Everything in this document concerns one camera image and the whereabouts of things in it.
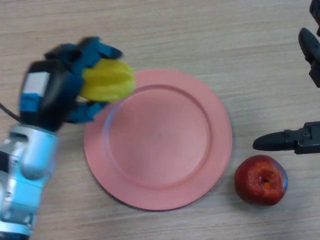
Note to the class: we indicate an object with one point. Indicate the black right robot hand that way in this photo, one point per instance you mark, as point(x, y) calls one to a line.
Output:
point(306, 140)

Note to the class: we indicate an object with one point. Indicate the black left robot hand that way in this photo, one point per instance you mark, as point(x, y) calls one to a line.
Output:
point(55, 95)

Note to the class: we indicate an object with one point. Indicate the yellow starfruit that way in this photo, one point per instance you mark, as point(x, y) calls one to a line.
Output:
point(110, 80)

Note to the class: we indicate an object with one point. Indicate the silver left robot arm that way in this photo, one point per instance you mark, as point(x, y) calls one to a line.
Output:
point(30, 155)

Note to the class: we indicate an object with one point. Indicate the pink round plate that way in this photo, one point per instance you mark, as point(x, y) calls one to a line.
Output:
point(160, 150)

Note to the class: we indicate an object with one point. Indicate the red apple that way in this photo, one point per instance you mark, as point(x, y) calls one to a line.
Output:
point(260, 181)

